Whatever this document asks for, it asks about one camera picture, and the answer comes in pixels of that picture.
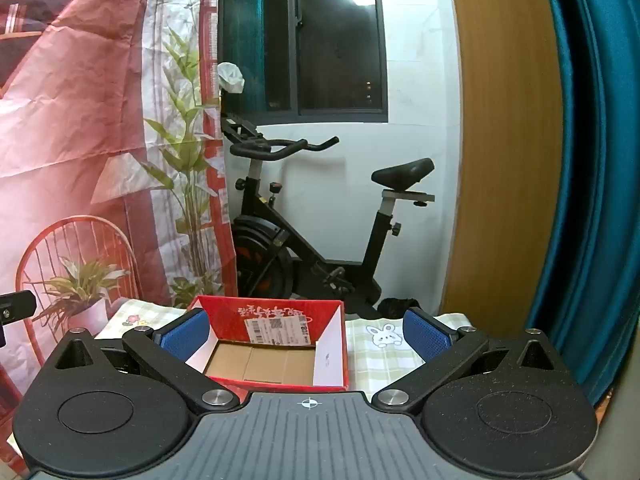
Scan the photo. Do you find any wooden door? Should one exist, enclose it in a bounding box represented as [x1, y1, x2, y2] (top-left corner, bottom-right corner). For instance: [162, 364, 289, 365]
[440, 0, 581, 356]

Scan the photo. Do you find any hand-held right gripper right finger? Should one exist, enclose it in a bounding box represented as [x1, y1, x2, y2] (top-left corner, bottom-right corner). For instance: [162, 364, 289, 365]
[371, 308, 566, 413]

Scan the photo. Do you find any black object on floor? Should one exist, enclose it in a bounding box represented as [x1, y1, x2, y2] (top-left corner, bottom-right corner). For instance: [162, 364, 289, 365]
[377, 297, 423, 320]

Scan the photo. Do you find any teal curtain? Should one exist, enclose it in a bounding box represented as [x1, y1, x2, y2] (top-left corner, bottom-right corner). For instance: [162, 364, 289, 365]
[525, 0, 640, 406]

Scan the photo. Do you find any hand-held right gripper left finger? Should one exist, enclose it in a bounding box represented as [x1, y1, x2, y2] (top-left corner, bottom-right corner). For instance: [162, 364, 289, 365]
[47, 308, 241, 417]

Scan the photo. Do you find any red cardboard box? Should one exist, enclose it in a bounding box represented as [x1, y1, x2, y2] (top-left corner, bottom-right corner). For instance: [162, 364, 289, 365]
[185, 295, 349, 392]

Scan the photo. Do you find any dark window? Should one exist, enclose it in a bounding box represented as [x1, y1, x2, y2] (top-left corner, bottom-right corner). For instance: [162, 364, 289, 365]
[217, 0, 390, 123]

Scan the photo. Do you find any black exercise bike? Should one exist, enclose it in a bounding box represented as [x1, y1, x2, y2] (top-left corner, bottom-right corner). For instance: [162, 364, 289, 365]
[220, 115, 436, 318]

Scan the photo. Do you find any printed cloth backdrop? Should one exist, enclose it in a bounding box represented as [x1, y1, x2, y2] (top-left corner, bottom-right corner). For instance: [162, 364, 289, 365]
[0, 0, 238, 426]

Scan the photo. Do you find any checked bunny tablecloth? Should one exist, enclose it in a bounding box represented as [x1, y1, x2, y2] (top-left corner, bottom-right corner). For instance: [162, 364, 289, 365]
[95, 297, 481, 396]

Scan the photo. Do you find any white plastic bag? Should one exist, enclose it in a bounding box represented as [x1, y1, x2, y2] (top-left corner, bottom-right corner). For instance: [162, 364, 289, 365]
[216, 61, 246, 95]

